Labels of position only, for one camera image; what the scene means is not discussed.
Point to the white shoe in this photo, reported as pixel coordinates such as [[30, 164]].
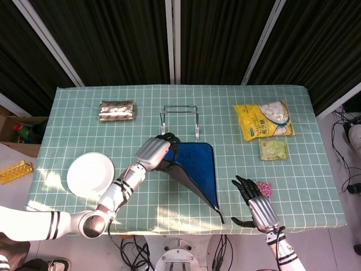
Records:
[[352, 135]]

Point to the blue cloth mat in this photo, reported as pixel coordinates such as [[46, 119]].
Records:
[[197, 169]]

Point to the white frame post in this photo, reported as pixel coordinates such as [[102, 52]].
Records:
[[170, 42], [50, 42], [177, 42], [262, 42]]

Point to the black power adapter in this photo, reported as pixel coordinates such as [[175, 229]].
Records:
[[354, 187]]

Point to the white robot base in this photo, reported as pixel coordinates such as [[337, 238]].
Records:
[[177, 257]]

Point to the person in dark clothes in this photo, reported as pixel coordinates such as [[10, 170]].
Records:
[[14, 245]]

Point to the beige sandal shoe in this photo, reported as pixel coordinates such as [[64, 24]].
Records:
[[59, 264]]

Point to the pink patterned small packet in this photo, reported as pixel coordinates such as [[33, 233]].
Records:
[[265, 188]]

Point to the pale green snack packet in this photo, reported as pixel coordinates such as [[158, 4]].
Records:
[[273, 149]]

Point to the green checked tablecloth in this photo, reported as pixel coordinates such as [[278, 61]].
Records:
[[282, 169]]

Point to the red green bottle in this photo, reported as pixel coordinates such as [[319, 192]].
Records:
[[22, 131]]

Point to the gold plastic tray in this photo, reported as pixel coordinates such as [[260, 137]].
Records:
[[15, 172]]

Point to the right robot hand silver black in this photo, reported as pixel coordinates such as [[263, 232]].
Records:
[[262, 211]]

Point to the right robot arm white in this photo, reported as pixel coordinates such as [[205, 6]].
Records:
[[285, 251]]

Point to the yellow marshmallow bag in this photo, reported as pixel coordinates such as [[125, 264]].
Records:
[[259, 121]]

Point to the black pleated curtain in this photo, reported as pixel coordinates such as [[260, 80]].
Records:
[[112, 42], [318, 50], [220, 42], [17, 56]]

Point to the gold foil snack package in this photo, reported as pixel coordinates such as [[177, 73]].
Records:
[[117, 111]]

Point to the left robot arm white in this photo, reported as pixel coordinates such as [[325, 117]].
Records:
[[70, 223]]

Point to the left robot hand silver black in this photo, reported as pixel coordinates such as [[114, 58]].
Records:
[[153, 152]]

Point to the white round plate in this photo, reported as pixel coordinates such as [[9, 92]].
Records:
[[90, 175]]

